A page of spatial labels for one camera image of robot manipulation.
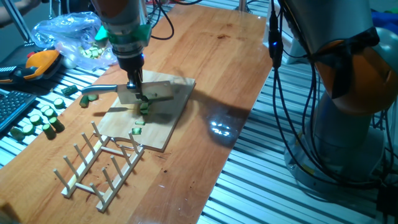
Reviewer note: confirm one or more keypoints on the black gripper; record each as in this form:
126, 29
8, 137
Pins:
132, 63

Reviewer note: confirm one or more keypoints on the steel cleaver knife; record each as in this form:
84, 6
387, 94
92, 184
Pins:
158, 90

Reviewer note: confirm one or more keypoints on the silver orange robot arm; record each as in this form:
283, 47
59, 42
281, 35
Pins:
342, 140

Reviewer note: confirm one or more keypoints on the person left forearm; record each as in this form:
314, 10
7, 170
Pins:
15, 9

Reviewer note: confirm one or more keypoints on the small chopped cucumber piece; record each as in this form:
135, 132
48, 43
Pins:
144, 105

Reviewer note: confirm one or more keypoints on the thin cucumber slice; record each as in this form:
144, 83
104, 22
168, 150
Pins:
136, 131
140, 123

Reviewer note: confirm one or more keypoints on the long cucumber piece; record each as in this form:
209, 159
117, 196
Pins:
84, 102

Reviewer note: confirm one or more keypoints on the chopped cucumber bits heap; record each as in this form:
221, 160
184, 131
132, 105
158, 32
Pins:
91, 52

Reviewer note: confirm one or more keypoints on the dark green cucumber end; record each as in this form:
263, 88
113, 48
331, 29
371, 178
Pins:
69, 90

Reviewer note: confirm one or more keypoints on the wooden cutting board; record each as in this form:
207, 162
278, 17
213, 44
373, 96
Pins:
161, 130

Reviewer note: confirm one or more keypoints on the clear plastic bag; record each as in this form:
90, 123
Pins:
62, 34

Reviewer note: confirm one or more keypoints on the wooden peg dish rack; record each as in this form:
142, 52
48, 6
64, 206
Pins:
81, 169

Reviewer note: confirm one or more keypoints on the orange black teach pendant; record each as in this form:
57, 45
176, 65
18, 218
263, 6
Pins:
40, 63

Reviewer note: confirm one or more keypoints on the black keyboard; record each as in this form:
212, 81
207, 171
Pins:
14, 107

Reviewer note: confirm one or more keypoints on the metal frame post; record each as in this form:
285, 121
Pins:
243, 5

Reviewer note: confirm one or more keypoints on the grey aluminium frame strut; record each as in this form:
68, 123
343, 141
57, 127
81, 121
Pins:
17, 20

